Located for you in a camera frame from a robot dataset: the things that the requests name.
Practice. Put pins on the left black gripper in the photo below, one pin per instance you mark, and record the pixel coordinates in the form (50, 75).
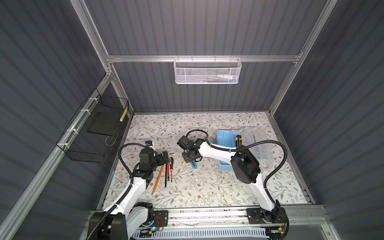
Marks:
(160, 161)

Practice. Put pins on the black foam pad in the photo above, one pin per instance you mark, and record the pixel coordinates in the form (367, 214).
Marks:
(107, 124)

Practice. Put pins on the yellow black utility knife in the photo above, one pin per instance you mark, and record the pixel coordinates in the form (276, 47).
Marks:
(238, 141)

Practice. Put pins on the blue plastic tool box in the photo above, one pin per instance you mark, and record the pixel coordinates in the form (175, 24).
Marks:
(226, 138)

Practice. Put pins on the orange pencil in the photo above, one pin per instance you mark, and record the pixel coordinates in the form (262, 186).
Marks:
(158, 179)

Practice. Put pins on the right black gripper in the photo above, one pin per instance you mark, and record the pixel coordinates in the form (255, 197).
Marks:
(186, 159)

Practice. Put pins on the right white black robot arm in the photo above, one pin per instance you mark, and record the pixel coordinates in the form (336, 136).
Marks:
(245, 165)

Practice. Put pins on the red handled hex key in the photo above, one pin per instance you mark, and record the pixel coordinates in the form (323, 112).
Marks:
(170, 155)

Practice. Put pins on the markers in white basket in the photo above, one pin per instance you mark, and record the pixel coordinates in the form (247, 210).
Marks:
(226, 79)

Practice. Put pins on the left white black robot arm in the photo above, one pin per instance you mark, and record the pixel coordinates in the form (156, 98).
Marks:
(122, 219)

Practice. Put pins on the white wire mesh basket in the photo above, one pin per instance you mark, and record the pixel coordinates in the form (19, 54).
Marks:
(186, 71)

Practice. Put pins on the black yellow screwdriver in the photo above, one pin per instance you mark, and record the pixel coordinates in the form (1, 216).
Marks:
(171, 168)

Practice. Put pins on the teal utility knife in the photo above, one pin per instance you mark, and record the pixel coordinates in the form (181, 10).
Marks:
(194, 165)

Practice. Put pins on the clear tool box lid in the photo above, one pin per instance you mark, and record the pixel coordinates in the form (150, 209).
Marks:
(261, 152)

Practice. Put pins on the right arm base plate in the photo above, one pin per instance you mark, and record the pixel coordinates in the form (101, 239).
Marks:
(261, 216)

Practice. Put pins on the white slotted cable duct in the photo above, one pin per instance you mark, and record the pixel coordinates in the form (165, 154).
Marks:
(204, 233)

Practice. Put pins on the black wire mesh basket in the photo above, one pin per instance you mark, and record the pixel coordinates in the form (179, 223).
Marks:
(79, 145)

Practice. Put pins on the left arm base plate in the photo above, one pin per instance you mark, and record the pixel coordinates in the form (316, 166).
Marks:
(159, 219)

